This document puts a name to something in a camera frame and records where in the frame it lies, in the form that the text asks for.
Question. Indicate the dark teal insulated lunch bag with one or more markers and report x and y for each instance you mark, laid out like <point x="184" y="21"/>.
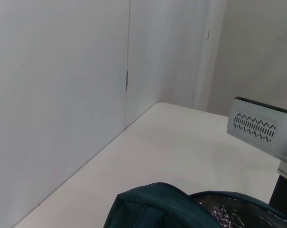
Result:
<point x="157" y="209"/>

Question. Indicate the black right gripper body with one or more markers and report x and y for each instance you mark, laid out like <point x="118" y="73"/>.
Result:
<point x="284" y="192"/>

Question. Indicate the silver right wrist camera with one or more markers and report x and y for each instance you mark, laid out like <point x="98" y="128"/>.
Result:
<point x="254" y="126"/>

